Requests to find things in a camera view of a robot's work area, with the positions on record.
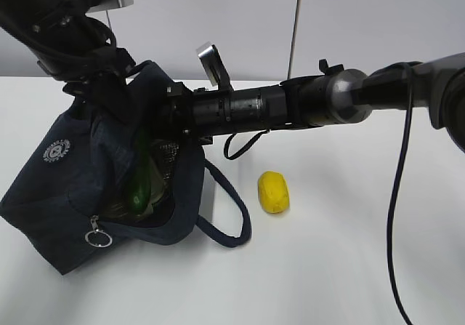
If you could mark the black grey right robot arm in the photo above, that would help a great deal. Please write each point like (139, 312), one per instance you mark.
(337, 96)

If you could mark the yellow lemon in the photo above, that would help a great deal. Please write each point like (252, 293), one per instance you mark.
(273, 192)

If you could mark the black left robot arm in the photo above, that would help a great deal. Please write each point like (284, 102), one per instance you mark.
(72, 47)

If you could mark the navy blue lunch bag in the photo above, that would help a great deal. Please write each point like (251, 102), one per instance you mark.
(81, 167)

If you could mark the green cucumber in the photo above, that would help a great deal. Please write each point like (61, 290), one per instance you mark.
(137, 189)

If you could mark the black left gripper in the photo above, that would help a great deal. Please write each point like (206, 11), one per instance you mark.
(95, 72)

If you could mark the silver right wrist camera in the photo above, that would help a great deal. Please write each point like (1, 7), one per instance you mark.
(216, 72)

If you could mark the green lidded glass container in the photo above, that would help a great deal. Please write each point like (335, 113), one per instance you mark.
(163, 155)

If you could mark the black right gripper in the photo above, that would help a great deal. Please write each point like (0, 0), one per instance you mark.
(173, 118)

